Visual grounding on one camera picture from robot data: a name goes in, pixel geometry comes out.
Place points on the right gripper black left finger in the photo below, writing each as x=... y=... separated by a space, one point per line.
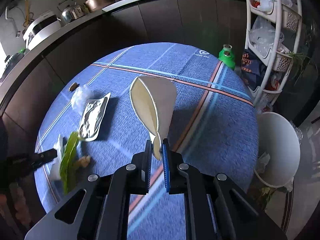
x=142 y=172

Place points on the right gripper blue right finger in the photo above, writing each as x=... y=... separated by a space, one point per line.
x=174 y=182

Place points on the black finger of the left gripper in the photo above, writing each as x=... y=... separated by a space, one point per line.
x=23 y=164

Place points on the white paper napkin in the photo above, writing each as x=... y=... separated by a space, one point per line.
x=55 y=169

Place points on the clear plastic wrap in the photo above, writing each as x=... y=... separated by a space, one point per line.
x=80 y=97

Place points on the brown peanut shell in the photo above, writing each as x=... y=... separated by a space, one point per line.
x=73 y=87

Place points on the white trash bin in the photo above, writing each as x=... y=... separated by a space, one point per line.
x=279 y=146

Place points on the dark kitchen counter cabinet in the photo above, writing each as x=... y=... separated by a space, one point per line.
x=36 y=80

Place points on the green vegetable leaf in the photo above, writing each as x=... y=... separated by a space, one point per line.
x=67 y=168

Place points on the beige food scrap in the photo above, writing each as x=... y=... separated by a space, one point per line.
x=83 y=162

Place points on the silver foil pouch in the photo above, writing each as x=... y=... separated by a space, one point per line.
x=92 y=117

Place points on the green thermos bottle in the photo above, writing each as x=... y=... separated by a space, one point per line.
x=226 y=55

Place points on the dark blue snack bag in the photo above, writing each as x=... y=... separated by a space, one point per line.
x=252 y=69

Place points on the white rice cooker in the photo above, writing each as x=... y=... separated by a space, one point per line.
x=40 y=29

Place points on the steel kettle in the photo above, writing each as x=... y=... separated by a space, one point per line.
x=70 y=11

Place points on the white plastic storage rack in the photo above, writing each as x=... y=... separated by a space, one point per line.
x=273 y=30

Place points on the green potted plant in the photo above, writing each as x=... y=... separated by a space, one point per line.
x=299 y=64

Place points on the copper pot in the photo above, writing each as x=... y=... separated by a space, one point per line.
x=95 y=5

